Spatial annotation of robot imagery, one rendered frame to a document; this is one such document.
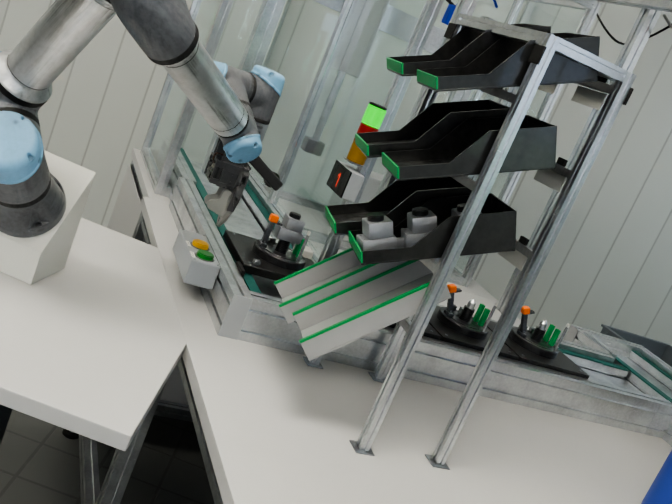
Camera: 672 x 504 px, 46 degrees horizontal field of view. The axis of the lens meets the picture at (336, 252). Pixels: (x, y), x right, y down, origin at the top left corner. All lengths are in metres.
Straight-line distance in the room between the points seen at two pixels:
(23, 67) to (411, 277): 0.81
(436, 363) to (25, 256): 0.96
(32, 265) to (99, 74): 3.24
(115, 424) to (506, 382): 1.09
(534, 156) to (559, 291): 3.56
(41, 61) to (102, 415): 0.63
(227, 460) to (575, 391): 1.16
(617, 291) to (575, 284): 0.26
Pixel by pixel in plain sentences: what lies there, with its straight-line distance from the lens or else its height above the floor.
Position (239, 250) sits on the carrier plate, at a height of 0.97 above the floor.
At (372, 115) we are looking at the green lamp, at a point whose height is 1.39.
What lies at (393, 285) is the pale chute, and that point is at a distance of 1.54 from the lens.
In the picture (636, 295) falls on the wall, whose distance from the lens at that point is 5.09.
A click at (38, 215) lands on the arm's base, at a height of 1.00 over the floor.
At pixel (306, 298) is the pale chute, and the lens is 1.54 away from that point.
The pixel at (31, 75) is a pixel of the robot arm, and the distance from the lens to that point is 1.54.
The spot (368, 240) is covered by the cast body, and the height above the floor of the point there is 1.23.
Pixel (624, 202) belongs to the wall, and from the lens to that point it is 4.92.
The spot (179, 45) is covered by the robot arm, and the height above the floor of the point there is 1.42.
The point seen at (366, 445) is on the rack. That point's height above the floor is 0.87.
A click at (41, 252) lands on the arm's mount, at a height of 0.93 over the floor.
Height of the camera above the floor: 1.52
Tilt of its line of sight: 14 degrees down
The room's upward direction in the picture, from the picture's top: 23 degrees clockwise
